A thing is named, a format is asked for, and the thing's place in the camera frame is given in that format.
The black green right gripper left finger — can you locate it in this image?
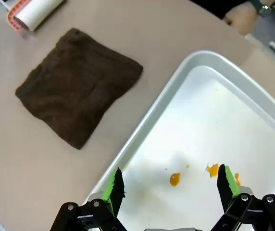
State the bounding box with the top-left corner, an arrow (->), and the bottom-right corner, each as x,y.
50,167 -> 126,231

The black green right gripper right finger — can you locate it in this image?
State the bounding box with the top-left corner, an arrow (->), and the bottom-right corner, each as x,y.
211,164 -> 275,231

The dark brown cloth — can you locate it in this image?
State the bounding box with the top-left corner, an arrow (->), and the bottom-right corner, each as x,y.
14,27 -> 144,150

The person's left hand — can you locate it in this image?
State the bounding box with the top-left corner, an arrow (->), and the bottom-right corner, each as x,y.
223,1 -> 260,37

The silver metal tray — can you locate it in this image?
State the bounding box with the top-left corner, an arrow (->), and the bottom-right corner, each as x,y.
84,50 -> 275,231

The white lint roller orange handle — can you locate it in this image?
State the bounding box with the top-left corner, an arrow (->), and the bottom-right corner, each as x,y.
0,0 -> 67,32

